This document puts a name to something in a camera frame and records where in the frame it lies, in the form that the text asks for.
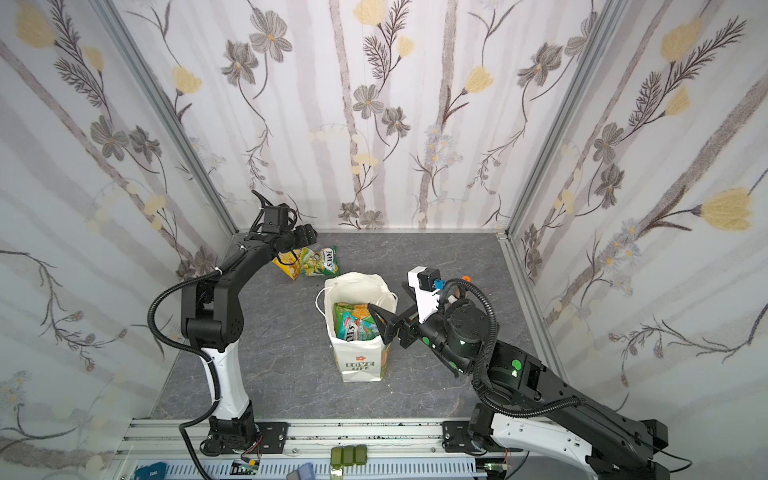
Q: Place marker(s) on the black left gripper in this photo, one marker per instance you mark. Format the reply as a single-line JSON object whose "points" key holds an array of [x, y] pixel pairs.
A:
{"points": [[299, 238]]}

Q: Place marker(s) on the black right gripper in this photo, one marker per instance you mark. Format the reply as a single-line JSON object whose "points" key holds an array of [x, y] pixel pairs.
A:
{"points": [[405, 325]]}

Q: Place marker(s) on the yellow chips snack bag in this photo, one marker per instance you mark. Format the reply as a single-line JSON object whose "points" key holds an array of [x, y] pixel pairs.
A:
{"points": [[290, 263]]}

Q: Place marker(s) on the green Fox's candy bag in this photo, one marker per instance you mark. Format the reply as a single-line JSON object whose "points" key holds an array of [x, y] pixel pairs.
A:
{"points": [[323, 262]]}

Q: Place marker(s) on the green orange snack bag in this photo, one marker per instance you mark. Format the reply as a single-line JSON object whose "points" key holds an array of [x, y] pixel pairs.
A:
{"points": [[352, 322]]}

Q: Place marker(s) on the white paper shopping bag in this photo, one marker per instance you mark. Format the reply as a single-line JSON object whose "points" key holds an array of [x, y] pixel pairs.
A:
{"points": [[360, 354]]}

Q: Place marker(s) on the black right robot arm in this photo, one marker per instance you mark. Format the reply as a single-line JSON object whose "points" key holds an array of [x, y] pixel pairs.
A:
{"points": [[524, 405]]}

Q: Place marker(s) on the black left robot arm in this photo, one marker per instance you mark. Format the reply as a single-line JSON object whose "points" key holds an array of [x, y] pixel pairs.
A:
{"points": [[212, 323]]}

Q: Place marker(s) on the blue object at bottom edge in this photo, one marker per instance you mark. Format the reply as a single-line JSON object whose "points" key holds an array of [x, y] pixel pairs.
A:
{"points": [[154, 471]]}

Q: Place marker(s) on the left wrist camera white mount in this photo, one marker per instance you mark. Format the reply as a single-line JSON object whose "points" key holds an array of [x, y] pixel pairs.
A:
{"points": [[273, 219]]}

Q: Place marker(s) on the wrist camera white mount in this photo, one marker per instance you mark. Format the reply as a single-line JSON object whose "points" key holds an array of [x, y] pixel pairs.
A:
{"points": [[427, 285], [273, 219]]}

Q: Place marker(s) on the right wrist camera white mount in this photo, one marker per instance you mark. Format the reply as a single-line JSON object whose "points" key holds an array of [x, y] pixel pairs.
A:
{"points": [[427, 285]]}

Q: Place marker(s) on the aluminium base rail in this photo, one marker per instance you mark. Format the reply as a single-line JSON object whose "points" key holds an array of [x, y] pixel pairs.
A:
{"points": [[401, 448]]}

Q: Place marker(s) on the green block on rail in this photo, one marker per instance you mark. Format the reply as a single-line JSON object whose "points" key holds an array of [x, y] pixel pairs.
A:
{"points": [[348, 456]]}

